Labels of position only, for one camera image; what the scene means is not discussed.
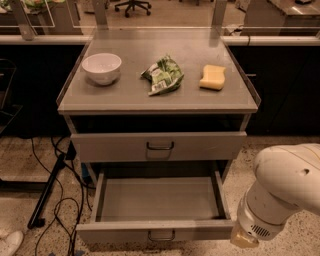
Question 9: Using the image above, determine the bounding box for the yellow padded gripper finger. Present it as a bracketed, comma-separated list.
[230, 221, 259, 249]

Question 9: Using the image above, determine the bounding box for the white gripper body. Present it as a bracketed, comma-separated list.
[237, 198, 294, 241]

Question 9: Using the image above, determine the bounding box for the grey drawer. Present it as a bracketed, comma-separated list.
[77, 172, 234, 243]
[71, 132, 246, 162]

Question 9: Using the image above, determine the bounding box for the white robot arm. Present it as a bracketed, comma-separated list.
[230, 143, 320, 248]

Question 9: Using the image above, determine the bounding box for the grey drawer cabinet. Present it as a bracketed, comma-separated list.
[58, 28, 260, 177]

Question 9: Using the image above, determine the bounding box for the yellow sponge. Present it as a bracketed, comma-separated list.
[199, 65, 226, 90]

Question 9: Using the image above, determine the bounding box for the green chip bag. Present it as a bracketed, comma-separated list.
[141, 55, 184, 96]

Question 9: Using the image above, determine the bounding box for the black metal stand leg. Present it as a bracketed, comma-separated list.
[27, 142, 67, 229]

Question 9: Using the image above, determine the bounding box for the white ceramic bowl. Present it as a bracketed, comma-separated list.
[81, 53, 122, 85]

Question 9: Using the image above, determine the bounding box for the white shoe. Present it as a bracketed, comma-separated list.
[0, 231, 24, 256]

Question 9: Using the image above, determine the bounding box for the black office chair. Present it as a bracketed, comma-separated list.
[114, 0, 152, 18]

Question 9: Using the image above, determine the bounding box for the white horizontal rail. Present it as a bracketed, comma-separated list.
[0, 35, 320, 46]

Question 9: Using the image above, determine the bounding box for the black floor cable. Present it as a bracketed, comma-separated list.
[30, 136, 94, 256]

